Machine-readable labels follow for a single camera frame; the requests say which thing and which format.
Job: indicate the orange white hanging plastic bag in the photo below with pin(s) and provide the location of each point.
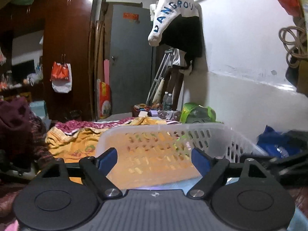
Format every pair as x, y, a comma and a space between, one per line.
61, 77

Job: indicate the red yellow gift bag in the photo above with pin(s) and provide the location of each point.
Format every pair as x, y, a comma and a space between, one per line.
103, 100

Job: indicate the white plastic laundry basket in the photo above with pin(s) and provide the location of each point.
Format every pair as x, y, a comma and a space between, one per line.
154, 155

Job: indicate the maroon clothing pile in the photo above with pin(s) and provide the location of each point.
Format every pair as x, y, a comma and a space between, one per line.
22, 138

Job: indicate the dark red wooden wardrobe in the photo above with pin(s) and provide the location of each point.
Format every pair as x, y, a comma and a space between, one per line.
68, 27

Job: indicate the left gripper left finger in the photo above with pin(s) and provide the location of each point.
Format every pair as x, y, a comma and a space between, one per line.
95, 171

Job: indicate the grey metal door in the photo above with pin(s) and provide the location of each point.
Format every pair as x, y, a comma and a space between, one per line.
130, 57

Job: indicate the white black hanging jacket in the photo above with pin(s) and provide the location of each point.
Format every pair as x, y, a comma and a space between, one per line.
176, 23

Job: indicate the metal crutches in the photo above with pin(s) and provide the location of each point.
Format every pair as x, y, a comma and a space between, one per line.
155, 91

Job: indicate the olive hanging bag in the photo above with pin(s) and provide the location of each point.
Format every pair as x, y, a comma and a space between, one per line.
298, 77

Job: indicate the yellow patterned blanket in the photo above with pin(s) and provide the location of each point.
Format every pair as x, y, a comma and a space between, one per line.
74, 140

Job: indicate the blue shopping bag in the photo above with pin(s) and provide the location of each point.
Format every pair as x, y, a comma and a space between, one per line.
282, 144

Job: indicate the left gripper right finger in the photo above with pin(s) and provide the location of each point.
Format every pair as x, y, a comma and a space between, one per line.
213, 172

